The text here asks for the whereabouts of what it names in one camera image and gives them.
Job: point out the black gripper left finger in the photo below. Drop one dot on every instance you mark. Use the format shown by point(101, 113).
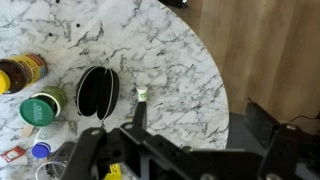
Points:
point(82, 163)

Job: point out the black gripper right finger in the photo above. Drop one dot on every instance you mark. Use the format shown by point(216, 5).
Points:
point(281, 160)

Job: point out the clear jar dark contents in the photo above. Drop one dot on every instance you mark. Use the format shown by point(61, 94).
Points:
point(54, 167)

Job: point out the white bottle blue cap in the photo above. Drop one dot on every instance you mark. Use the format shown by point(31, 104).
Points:
point(50, 138)

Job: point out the red sauce packet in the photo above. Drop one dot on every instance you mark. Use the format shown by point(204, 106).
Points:
point(12, 154)

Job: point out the green lidded jar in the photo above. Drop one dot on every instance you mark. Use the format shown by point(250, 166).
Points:
point(43, 107)

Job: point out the small white green tube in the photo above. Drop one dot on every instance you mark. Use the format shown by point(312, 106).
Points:
point(140, 116)

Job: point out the black oval eyeglass case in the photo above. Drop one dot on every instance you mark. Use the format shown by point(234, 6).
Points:
point(97, 92)

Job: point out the brown vitamin bottle yellow lid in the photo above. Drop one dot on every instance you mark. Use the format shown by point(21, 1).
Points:
point(18, 72)

